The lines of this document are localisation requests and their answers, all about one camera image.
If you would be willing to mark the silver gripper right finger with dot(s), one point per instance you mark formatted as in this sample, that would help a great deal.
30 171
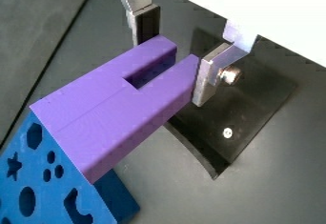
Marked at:
216 65

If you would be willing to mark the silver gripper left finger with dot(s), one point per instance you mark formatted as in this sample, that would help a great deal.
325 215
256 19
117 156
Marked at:
143 19

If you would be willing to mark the purple double-square block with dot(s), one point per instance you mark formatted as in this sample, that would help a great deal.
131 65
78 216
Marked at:
106 112

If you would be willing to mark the blue shape-sorting board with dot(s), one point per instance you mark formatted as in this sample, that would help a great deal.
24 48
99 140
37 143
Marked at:
45 191

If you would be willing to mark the black curved holder stand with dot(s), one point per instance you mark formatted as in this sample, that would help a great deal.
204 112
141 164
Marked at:
217 130

